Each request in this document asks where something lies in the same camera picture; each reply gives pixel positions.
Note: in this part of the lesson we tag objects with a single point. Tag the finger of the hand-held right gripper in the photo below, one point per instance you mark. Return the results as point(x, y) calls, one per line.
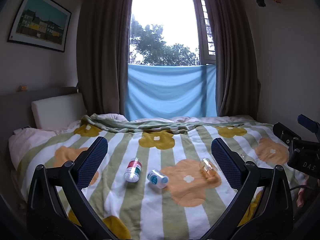
point(285, 132)
point(307, 123)

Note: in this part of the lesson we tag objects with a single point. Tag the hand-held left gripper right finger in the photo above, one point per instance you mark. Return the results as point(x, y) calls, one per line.
point(226, 165)

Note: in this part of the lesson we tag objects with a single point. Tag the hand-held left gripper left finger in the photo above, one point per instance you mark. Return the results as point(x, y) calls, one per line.
point(93, 160)

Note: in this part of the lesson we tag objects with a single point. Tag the amber clear cup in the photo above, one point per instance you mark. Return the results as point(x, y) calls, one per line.
point(208, 168)

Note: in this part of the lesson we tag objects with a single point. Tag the clear cup with red label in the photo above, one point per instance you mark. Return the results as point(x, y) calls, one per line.
point(133, 170)

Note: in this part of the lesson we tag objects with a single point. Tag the clear cup with blue label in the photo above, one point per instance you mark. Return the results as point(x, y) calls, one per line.
point(157, 178)

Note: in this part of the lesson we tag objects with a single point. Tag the small clear plastic item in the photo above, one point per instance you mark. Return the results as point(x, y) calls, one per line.
point(242, 155)

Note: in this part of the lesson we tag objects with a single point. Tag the pink cloth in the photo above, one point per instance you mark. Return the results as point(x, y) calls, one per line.
point(302, 197)

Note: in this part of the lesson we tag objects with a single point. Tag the white cushion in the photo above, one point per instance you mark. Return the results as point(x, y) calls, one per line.
point(58, 110)

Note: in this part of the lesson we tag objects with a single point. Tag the striped floral blanket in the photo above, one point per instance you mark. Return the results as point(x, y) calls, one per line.
point(160, 205)

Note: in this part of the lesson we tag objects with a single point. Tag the light blue cloth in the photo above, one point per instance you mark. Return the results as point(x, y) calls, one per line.
point(170, 92)

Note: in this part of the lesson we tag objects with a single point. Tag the brown curtain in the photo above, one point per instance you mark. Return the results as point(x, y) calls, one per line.
point(235, 50)
point(102, 50)

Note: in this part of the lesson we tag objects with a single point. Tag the tree outside window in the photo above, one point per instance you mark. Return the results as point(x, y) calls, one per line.
point(160, 47)

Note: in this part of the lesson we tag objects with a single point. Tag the framed picture of houses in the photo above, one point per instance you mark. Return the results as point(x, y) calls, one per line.
point(41, 20)

